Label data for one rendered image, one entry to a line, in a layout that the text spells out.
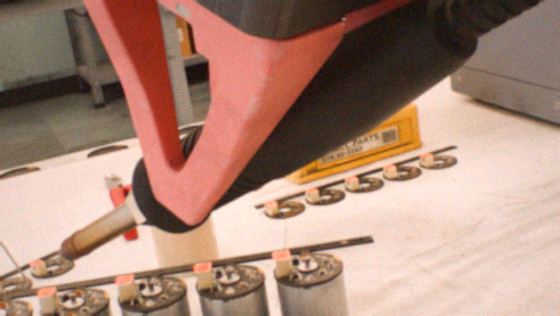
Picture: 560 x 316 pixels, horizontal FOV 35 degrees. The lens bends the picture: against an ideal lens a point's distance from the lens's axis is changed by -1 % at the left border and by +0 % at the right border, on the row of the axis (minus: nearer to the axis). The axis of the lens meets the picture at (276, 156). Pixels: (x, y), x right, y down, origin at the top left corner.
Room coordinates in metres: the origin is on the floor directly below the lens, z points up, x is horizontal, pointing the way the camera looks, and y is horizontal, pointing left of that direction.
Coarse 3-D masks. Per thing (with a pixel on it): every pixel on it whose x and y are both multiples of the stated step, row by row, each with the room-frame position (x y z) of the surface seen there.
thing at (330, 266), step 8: (296, 256) 0.30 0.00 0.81; (312, 256) 0.30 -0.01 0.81; (320, 256) 0.30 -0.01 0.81; (328, 256) 0.30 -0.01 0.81; (336, 256) 0.30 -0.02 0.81; (296, 264) 0.30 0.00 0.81; (320, 264) 0.29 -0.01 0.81; (328, 264) 0.29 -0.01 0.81; (336, 264) 0.29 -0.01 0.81; (296, 272) 0.29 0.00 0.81; (312, 272) 0.29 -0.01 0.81; (320, 272) 0.29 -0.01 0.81; (328, 272) 0.29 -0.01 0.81; (336, 272) 0.28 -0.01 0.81; (280, 280) 0.28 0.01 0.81; (288, 280) 0.28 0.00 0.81; (296, 280) 0.28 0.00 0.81; (304, 280) 0.28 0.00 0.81; (312, 280) 0.28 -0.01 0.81; (320, 280) 0.28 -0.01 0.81; (328, 280) 0.28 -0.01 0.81
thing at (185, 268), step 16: (352, 240) 0.31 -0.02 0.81; (368, 240) 0.31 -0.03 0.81; (240, 256) 0.31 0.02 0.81; (256, 256) 0.31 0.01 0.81; (144, 272) 0.31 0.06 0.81; (160, 272) 0.31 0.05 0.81; (176, 272) 0.31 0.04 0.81; (32, 288) 0.31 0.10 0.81; (64, 288) 0.31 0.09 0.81; (80, 288) 0.30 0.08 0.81
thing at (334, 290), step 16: (304, 256) 0.30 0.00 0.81; (304, 272) 0.29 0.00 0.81; (288, 288) 0.28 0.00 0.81; (304, 288) 0.28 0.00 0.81; (320, 288) 0.28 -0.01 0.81; (336, 288) 0.28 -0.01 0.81; (288, 304) 0.28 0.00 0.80; (304, 304) 0.28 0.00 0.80; (320, 304) 0.28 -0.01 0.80; (336, 304) 0.28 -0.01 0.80
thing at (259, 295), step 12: (264, 288) 0.29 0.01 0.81; (204, 300) 0.28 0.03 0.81; (216, 300) 0.28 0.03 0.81; (228, 300) 0.28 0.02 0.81; (240, 300) 0.28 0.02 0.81; (252, 300) 0.28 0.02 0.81; (264, 300) 0.29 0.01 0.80; (204, 312) 0.29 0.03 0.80; (216, 312) 0.28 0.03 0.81; (228, 312) 0.28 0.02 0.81; (240, 312) 0.28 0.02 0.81; (252, 312) 0.28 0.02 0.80; (264, 312) 0.29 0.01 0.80
